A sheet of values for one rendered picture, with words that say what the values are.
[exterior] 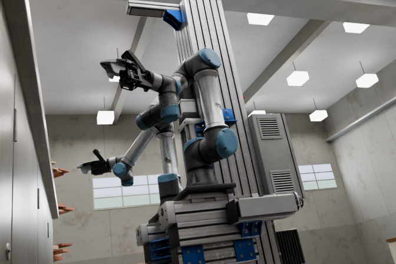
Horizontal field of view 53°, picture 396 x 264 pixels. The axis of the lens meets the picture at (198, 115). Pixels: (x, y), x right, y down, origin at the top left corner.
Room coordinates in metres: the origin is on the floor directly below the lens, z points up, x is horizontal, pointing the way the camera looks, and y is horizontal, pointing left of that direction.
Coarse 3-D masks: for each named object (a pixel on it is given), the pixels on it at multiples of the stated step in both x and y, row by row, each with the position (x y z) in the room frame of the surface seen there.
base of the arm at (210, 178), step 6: (192, 168) 1.70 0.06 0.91; (198, 168) 1.69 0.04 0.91; (204, 168) 1.70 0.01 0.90; (210, 168) 1.72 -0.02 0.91; (192, 174) 1.70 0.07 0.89; (198, 174) 1.69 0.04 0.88; (204, 174) 1.69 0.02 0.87; (210, 174) 1.70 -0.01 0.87; (192, 180) 1.69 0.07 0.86; (198, 180) 1.68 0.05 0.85; (204, 180) 1.68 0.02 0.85; (210, 180) 1.69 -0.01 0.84; (216, 180) 1.74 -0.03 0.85; (186, 186) 1.72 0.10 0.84
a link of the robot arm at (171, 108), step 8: (160, 96) 1.44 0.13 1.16; (168, 96) 1.43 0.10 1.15; (176, 96) 1.46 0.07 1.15; (160, 104) 1.44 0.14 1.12; (168, 104) 1.43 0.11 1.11; (176, 104) 1.44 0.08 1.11; (152, 112) 1.48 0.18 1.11; (160, 112) 1.45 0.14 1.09; (168, 112) 1.43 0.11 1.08; (176, 112) 1.44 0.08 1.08; (160, 120) 1.50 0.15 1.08; (168, 120) 1.47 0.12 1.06; (176, 120) 1.48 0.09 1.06
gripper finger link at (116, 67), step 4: (104, 60) 1.24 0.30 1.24; (108, 60) 1.23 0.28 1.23; (112, 60) 1.24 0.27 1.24; (108, 64) 1.25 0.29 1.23; (112, 64) 1.24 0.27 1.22; (116, 64) 1.26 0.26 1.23; (120, 64) 1.27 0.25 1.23; (124, 64) 1.27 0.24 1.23; (112, 68) 1.24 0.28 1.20; (116, 68) 1.25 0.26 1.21; (120, 68) 1.27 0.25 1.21; (124, 68) 1.28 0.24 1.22; (116, 72) 1.25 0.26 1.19
